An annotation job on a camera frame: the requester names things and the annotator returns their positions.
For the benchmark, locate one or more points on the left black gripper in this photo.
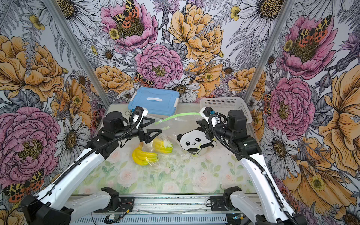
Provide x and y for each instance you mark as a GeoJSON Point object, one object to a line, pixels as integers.
{"type": "Point", "coordinates": [141, 136]}

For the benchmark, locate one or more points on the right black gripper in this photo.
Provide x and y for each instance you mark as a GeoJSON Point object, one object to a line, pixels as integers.
{"type": "Point", "coordinates": [209, 135]}

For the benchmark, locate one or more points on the clear zip-top bag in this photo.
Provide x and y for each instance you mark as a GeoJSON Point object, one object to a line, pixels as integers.
{"type": "Point", "coordinates": [148, 146]}

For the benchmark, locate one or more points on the panda print zip-top bag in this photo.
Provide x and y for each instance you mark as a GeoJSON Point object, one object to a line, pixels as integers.
{"type": "Point", "coordinates": [183, 130]}

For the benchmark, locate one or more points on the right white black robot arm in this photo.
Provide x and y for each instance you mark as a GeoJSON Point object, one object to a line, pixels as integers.
{"type": "Point", "coordinates": [231, 132]}

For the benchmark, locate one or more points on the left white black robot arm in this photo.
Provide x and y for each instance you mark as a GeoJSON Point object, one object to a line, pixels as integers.
{"type": "Point", "coordinates": [37, 209]}

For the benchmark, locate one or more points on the yellow banana bunch small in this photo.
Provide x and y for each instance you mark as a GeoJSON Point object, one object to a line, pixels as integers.
{"type": "Point", "coordinates": [162, 146]}

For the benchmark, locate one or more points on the white plastic basket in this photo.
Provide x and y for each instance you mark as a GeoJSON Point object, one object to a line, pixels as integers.
{"type": "Point", "coordinates": [225, 104]}

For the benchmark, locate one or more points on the blue lid storage box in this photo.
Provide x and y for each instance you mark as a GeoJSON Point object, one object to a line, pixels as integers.
{"type": "Point", "coordinates": [156, 101]}

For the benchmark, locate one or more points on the small green circuit board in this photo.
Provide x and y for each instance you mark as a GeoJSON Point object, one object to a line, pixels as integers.
{"type": "Point", "coordinates": [111, 219]}

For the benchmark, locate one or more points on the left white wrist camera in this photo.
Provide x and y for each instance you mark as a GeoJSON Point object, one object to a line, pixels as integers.
{"type": "Point", "coordinates": [140, 113]}

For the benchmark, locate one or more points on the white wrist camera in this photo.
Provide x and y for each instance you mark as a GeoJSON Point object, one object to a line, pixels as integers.
{"type": "Point", "coordinates": [212, 117]}
{"type": "Point", "coordinates": [140, 113]}

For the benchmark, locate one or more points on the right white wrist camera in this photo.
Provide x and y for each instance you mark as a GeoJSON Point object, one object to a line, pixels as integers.
{"type": "Point", "coordinates": [212, 117]}

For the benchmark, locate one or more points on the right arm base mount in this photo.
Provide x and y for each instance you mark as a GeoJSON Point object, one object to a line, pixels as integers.
{"type": "Point", "coordinates": [218, 204]}

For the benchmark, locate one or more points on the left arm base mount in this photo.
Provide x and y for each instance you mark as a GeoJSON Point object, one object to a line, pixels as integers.
{"type": "Point", "coordinates": [122, 205]}

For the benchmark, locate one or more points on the aluminium front rail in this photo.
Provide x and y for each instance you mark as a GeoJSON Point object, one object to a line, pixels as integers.
{"type": "Point", "coordinates": [143, 204]}

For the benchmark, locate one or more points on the right aluminium corner post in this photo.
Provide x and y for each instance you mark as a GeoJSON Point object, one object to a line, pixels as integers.
{"type": "Point", "coordinates": [273, 37]}

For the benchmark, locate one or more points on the aluminium corner post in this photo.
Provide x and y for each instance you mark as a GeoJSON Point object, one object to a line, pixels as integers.
{"type": "Point", "coordinates": [71, 39]}
{"type": "Point", "coordinates": [273, 37]}

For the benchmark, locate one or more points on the left aluminium corner post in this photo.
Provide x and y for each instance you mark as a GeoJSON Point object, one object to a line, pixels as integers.
{"type": "Point", "coordinates": [71, 39]}

